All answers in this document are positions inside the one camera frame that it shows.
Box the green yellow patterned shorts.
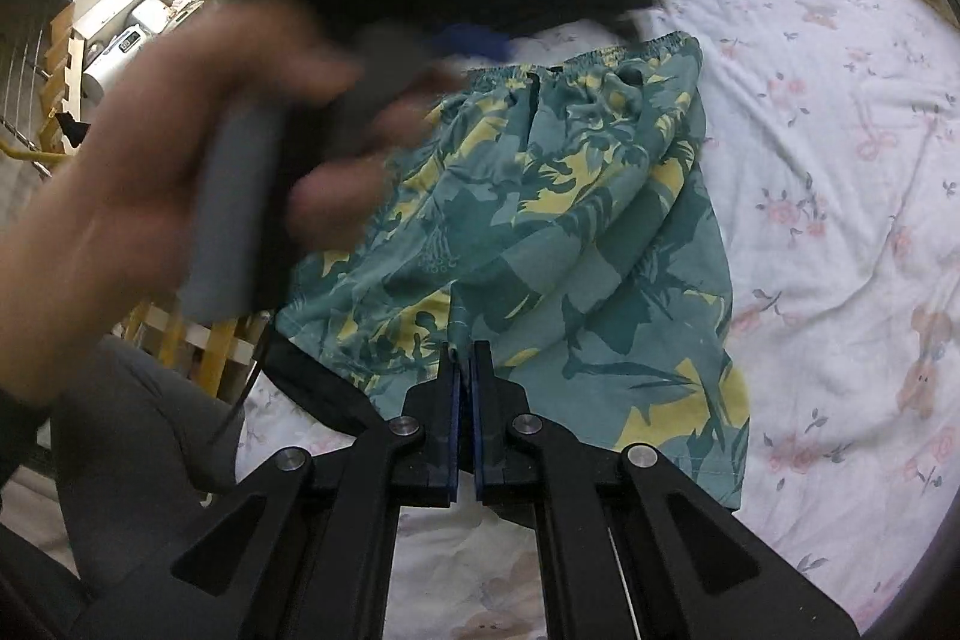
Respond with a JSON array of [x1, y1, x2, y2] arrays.
[[277, 32, 748, 507]]

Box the person's left hand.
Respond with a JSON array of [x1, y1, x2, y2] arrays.
[[0, 0, 452, 405]]

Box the yellow wooden rack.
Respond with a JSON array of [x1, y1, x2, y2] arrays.
[[112, 299, 267, 403]]

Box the grey trousered leg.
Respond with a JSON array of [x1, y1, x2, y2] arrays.
[[50, 336, 242, 591]]

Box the white floral bed sheet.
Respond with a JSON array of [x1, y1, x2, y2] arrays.
[[231, 0, 960, 640]]

